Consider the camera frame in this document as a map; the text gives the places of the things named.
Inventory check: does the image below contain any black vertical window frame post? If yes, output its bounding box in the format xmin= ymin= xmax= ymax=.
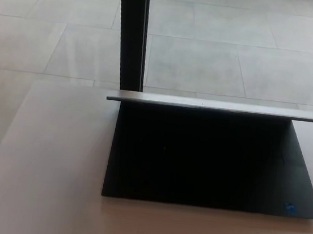
xmin=107 ymin=0 xmax=155 ymax=93

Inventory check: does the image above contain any silver Dell laptop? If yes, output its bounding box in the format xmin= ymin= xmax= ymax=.
xmin=94 ymin=86 xmax=313 ymax=223

